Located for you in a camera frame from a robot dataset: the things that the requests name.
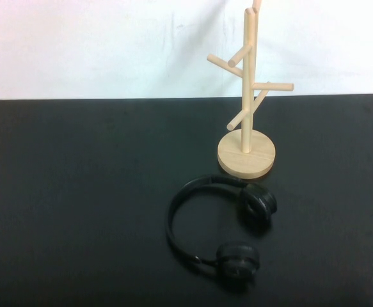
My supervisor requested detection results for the black over-ear headphones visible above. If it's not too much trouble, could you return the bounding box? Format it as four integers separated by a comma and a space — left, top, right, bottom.
166, 174, 278, 290

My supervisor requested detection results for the light wooden branch stand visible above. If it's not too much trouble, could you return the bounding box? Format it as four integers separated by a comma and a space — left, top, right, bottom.
206, 0, 294, 178

